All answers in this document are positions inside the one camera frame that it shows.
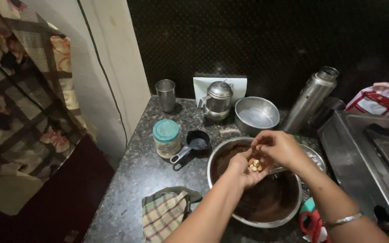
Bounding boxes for brown chocolate batter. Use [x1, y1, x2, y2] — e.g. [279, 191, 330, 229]
[211, 144, 300, 223]

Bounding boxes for person's right hand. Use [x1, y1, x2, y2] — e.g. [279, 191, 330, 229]
[251, 130, 307, 171]

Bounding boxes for floral checkered curtain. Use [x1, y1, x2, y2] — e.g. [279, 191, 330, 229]
[0, 0, 97, 216]

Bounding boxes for white folded paper card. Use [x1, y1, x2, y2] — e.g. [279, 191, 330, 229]
[193, 76, 248, 106]

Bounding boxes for steel gas stove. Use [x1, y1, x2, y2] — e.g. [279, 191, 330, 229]
[317, 110, 389, 237]

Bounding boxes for steel kettle with lid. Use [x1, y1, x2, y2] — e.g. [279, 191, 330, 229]
[198, 80, 234, 122]

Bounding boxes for black measuring cup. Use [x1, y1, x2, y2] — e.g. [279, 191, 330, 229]
[170, 130, 211, 171]

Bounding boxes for large steel mixing bowl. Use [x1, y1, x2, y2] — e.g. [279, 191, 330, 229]
[207, 136, 327, 229]

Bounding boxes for steel tumbler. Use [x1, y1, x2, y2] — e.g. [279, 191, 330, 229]
[155, 79, 176, 113]

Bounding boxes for steel thermos flask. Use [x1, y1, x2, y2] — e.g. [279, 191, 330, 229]
[281, 66, 340, 135]

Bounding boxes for black wall cable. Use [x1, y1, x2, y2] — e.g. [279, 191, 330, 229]
[76, 0, 128, 146]

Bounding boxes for glass jar with teal lid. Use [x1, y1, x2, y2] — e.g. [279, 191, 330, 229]
[153, 119, 181, 159]

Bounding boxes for handful of chopped nuts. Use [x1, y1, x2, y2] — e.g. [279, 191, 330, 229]
[248, 158, 263, 172]

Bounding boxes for silver bangle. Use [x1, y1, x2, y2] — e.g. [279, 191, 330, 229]
[323, 213, 363, 227]

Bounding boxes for red handled scissors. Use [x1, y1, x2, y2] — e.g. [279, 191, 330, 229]
[299, 210, 332, 243]

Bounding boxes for checkered kitchen cloth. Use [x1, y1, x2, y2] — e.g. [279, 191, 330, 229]
[141, 186, 203, 243]

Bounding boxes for small empty steel pan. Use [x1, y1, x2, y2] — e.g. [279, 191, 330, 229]
[234, 97, 280, 136]

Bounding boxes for red and white striped packet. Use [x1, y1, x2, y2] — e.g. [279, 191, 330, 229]
[345, 77, 389, 118]

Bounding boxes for person's left hand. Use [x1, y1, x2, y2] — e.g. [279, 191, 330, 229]
[226, 148, 273, 189]

